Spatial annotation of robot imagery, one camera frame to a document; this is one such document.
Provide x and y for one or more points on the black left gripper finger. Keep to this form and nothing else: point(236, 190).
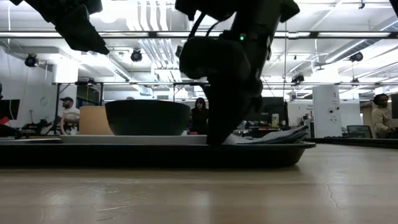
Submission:
point(81, 34)

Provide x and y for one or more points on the black computer monitor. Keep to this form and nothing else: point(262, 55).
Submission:
point(275, 107)

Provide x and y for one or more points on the black ceiling spot lamp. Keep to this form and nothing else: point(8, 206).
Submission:
point(298, 79)
point(356, 57)
point(136, 56)
point(31, 60)

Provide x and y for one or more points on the person in light top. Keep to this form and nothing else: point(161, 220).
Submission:
point(381, 119)

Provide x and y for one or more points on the black background workstation frame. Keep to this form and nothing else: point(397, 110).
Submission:
point(58, 105)

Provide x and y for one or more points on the white round plate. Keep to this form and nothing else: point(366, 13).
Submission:
point(133, 140)

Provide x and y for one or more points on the black aluminium rig frame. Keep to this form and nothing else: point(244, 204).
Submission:
point(152, 34)

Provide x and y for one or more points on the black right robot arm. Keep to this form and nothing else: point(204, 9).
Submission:
point(255, 15)

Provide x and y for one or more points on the black wall screen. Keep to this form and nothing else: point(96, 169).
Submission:
point(9, 109)

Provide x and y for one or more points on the cream mug with orange inside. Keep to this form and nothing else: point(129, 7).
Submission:
point(93, 121)

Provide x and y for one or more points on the grey cloth napkin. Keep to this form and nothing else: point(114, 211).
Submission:
point(280, 137)

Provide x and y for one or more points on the white pillar cabinet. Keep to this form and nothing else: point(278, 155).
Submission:
point(326, 109)

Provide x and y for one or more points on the person with dark cap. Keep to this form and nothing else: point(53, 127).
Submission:
point(69, 104)

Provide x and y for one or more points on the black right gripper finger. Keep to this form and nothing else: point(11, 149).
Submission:
point(224, 118)
point(256, 101)

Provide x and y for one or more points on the black plastic serving tray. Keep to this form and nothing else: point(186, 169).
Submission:
point(155, 155)

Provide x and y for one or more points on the black background table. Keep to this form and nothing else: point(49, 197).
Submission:
point(357, 142)

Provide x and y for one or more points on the black round bowl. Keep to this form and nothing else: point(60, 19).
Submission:
point(146, 118)

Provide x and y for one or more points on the seated person in dark top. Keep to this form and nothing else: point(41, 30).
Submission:
point(199, 119)

